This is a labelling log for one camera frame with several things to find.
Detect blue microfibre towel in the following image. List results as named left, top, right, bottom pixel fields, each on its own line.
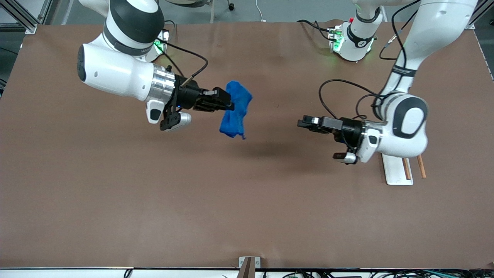
left=219, top=80, right=253, bottom=140

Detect white towel rack wooden bars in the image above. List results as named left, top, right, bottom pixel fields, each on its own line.
left=380, top=153, right=427, bottom=186

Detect brown table cover sheet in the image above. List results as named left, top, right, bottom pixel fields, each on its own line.
left=0, top=20, right=494, bottom=270

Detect office chair base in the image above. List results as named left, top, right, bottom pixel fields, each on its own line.
left=162, top=0, right=236, bottom=24

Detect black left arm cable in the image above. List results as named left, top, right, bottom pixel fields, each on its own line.
left=318, top=0, right=421, bottom=121

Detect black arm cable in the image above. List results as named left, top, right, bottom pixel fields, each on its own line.
left=318, top=0, right=421, bottom=121
left=156, top=20, right=209, bottom=86

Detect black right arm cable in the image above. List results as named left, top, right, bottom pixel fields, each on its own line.
left=156, top=20, right=209, bottom=86

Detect black left base cable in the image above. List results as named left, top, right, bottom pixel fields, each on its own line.
left=296, top=19, right=333, bottom=41

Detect grey metal bracket brown post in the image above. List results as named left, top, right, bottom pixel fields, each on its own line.
left=239, top=256, right=261, bottom=278

